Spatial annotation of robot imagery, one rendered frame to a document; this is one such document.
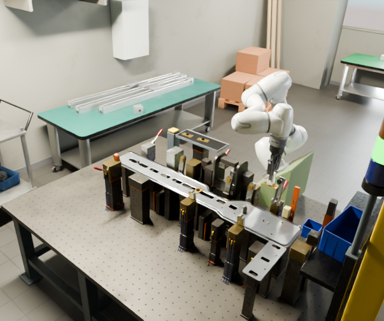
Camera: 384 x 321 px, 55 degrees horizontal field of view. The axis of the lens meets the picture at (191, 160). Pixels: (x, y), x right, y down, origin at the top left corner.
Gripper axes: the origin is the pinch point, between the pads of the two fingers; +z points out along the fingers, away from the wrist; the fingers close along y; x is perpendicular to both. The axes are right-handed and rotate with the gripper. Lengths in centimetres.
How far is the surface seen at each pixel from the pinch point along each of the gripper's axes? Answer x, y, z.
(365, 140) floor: -24, -394, 131
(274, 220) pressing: 4.2, -5.0, 28.8
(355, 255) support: 56, 65, -27
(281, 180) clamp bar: 0.5, -14.4, 8.0
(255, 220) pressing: -4.5, 2.5, 28.7
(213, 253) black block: -20, 20, 51
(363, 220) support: 55, 65, -40
